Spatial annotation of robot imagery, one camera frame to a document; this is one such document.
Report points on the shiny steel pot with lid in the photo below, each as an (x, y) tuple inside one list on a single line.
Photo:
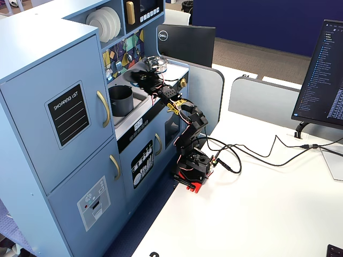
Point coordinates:
[(156, 63)]

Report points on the black toy microwave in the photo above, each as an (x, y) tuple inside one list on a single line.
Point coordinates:
[(150, 18)]

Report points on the red robot base clamp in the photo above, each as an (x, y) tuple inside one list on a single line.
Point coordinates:
[(194, 186)]

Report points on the blue upper fridge door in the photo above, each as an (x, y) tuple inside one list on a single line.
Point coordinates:
[(32, 139)]

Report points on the blue dishwasher door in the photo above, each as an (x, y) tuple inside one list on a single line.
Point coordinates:
[(126, 192)]

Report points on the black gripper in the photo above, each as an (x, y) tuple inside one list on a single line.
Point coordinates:
[(141, 77)]

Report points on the low gray desk divider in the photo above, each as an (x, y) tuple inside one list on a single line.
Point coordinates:
[(262, 99)]

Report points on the hanging metal toy spoon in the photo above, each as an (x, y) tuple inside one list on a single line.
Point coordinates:
[(138, 50)]

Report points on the black Dell monitor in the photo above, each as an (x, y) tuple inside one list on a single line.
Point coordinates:
[(187, 45)]

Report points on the tall gray desk divider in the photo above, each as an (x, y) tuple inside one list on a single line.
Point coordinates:
[(207, 93)]

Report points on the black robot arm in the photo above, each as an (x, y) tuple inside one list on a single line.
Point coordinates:
[(193, 125)]

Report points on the hanging metal toy strainer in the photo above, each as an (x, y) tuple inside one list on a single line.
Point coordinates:
[(108, 72)]

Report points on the black shopping list board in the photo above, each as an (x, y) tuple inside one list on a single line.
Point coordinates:
[(68, 115)]

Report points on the dark gray toy pot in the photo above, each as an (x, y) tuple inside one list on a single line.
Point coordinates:
[(122, 105)]

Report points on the switched-on computer monitor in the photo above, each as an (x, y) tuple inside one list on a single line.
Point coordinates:
[(321, 75)]

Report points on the silver monitor stand base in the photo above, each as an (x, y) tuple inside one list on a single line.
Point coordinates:
[(335, 163)]

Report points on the hanging metal toy ladle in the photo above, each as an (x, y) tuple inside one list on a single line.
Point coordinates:
[(129, 56)]

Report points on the gold stove knob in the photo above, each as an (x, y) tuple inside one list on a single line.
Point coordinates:
[(183, 82)]

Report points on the blue lower freezer door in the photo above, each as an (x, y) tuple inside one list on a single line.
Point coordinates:
[(64, 227)]

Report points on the black keyboard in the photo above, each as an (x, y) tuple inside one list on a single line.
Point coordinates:
[(335, 251)]

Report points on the blue wooden toy kitchen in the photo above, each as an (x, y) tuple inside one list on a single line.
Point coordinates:
[(32, 53)]

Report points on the gray toy sink basin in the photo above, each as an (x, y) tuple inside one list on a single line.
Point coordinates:
[(139, 103)]

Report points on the hanging metal toy spatula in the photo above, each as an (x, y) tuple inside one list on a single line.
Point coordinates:
[(118, 65)]

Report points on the dark trash bin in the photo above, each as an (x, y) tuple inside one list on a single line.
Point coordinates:
[(187, 5)]

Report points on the white chair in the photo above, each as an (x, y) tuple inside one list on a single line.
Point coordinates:
[(176, 17)]

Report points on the small black round object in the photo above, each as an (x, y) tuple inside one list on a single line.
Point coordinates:
[(154, 254)]

